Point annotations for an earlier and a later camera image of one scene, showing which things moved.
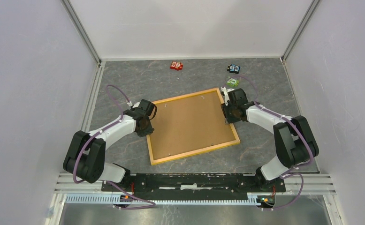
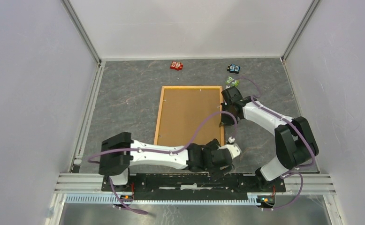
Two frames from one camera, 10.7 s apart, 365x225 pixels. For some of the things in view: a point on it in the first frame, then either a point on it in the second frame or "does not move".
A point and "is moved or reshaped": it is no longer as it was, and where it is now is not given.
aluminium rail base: x=74 y=190 does not move
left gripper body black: x=148 y=129 → x=217 y=172
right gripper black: x=228 y=119 does not move
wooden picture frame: x=188 y=125 is moved or reshaped
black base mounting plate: x=190 y=186 does not move
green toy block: x=232 y=82 does not move
